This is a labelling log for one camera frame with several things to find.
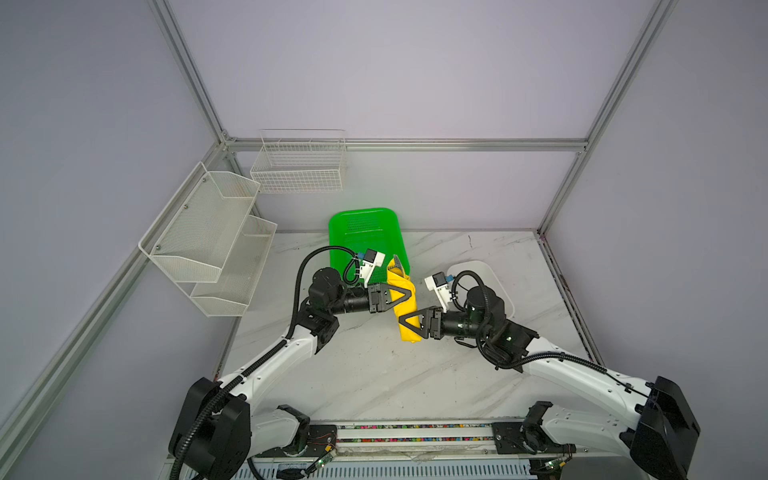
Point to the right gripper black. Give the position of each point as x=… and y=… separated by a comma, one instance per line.
x=431, y=318

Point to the green plastic basket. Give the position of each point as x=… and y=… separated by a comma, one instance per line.
x=374, y=228

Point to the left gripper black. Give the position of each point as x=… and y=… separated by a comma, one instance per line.
x=377, y=293

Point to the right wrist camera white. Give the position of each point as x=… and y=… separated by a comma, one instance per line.
x=440, y=284

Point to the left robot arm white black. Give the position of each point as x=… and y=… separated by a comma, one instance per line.
x=239, y=394

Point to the white rectangular dish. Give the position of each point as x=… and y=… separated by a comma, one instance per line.
x=489, y=278

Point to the white wire basket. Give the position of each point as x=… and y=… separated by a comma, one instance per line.
x=301, y=161

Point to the white mesh two-tier shelf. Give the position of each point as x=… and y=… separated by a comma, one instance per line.
x=210, y=243

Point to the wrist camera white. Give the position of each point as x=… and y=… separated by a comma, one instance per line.
x=369, y=261
x=440, y=284

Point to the aluminium front rail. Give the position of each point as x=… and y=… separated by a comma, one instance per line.
x=414, y=441

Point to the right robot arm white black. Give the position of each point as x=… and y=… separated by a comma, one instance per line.
x=649, y=422

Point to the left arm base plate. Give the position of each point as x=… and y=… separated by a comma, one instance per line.
x=310, y=442

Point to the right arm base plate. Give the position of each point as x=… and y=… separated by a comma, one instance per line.
x=517, y=437

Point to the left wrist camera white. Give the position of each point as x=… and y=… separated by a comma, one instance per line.
x=369, y=261

